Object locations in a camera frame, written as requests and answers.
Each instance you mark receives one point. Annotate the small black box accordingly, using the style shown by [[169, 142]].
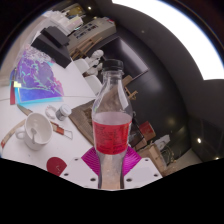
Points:
[[56, 36]]

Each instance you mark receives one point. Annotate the large white plaster bust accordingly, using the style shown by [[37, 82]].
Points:
[[95, 57]]

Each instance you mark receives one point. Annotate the dark wall screen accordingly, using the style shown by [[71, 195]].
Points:
[[130, 61]]

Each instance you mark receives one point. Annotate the purple iridescent painting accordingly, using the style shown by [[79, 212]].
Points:
[[36, 80]]

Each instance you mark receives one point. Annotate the white cabinet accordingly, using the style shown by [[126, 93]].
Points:
[[93, 30]]

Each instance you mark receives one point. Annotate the brown carved wooden sculpture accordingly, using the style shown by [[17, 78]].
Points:
[[83, 120]]

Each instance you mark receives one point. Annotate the tall wooden easel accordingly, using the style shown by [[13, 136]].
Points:
[[86, 48]]

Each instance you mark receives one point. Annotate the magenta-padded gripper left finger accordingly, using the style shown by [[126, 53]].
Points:
[[80, 171]]

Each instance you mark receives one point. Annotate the small white plaster bust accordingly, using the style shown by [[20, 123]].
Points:
[[92, 70]]

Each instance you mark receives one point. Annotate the long ceiling light strip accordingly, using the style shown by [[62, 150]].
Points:
[[186, 36]]

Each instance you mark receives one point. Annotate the flat round red coaster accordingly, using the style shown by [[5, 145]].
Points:
[[55, 165]]

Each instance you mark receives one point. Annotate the white ceramic mug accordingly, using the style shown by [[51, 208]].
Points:
[[40, 131]]

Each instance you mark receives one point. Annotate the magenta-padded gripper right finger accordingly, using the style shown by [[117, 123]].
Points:
[[143, 171]]

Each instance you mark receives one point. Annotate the white plastic chair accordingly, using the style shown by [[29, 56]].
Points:
[[93, 85], [81, 66]]

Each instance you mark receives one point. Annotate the red box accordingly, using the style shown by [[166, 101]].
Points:
[[146, 130]]

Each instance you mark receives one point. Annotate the clear bottle with red label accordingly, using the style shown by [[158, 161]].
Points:
[[111, 133]]

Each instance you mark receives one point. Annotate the large black box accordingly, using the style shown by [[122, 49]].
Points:
[[50, 50]]

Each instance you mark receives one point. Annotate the small paint jar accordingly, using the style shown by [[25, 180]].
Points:
[[62, 112]]

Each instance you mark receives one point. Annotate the small wooden easel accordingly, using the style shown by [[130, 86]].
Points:
[[130, 88]]

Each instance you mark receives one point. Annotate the white plaster models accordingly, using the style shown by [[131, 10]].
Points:
[[65, 18]]

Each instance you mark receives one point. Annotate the long wooden stick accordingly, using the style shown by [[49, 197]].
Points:
[[11, 133]]

